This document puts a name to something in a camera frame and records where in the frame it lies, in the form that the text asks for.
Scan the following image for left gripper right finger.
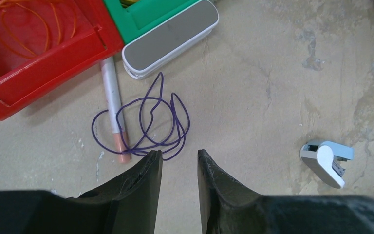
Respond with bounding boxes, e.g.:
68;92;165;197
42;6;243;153
198;149;374;234

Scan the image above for white grey stapler case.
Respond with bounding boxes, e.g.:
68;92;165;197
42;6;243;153
121;0;219;80

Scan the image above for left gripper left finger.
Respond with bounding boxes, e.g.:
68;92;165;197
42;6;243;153
0;151;163;234

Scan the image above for orange cable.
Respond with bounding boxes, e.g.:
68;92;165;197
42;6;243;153
0;0;78;78

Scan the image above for white marker orange cap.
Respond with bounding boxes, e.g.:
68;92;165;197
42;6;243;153
100;56;131;163

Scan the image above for green plastic bin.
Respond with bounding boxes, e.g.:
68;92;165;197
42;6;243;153
104;0;196;45

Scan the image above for red plastic bin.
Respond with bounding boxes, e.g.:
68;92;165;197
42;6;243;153
0;0;124;121

